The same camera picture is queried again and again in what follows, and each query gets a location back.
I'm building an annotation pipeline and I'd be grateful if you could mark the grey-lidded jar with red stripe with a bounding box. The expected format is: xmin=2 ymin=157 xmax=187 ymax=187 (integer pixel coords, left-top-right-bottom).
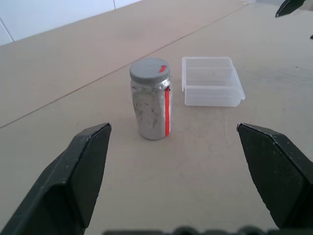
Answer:
xmin=130 ymin=75 xmax=173 ymax=141

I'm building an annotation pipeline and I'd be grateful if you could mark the clear plastic bin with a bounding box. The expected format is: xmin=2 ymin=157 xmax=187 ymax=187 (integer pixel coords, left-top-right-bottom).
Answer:
xmin=181 ymin=56 xmax=246 ymax=107

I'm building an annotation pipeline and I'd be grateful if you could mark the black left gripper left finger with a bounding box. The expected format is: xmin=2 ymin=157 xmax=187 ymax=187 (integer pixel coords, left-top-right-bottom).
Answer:
xmin=0 ymin=122 xmax=112 ymax=235

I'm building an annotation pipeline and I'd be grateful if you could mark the grey plastic jar lid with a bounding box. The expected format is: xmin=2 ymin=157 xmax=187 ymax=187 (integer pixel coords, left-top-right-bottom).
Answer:
xmin=129 ymin=57 xmax=171 ymax=84

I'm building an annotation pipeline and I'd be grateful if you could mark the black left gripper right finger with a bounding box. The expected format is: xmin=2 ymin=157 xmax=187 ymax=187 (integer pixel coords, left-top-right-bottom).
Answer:
xmin=236 ymin=122 xmax=313 ymax=231

